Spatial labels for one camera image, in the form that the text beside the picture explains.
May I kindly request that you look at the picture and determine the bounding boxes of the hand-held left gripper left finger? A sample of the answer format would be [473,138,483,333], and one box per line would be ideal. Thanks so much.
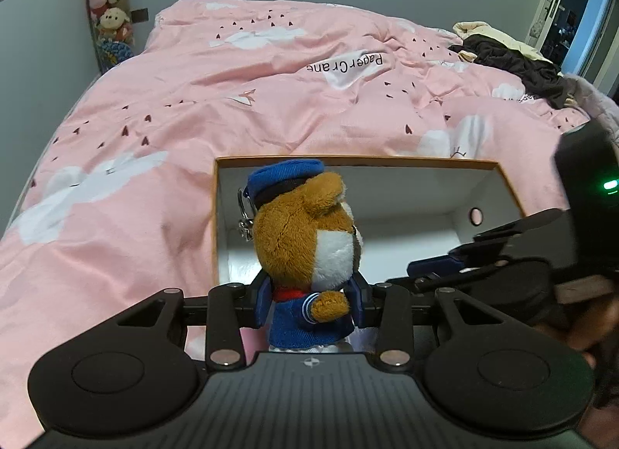
[116,270,272,371]

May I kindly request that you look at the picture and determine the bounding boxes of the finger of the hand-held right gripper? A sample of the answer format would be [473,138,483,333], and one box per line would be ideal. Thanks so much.
[386,272,484,296]
[407,209,577,278]

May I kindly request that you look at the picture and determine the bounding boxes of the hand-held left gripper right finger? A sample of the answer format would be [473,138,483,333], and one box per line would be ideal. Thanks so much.
[345,272,514,371]

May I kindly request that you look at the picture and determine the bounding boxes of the brown bear plush keychain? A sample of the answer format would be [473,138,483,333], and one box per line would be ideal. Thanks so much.
[237,160,366,352]

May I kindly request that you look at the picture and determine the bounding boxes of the orange cardboard box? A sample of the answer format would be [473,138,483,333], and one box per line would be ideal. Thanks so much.
[213,155,525,285]

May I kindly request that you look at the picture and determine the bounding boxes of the person's right hand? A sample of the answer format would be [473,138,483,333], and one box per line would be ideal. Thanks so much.
[554,279,619,367]

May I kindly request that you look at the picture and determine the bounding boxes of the lavender blanket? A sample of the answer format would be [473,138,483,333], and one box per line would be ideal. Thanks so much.
[561,74,619,140]

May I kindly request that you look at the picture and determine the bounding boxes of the black clothes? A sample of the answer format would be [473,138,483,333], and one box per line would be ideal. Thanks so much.
[450,34,581,108]

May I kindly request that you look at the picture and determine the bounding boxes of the cream cloth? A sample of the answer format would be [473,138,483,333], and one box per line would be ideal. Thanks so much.
[452,21,552,63]

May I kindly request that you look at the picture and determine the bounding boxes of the pink printed duvet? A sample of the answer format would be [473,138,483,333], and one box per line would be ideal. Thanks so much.
[0,0,593,449]

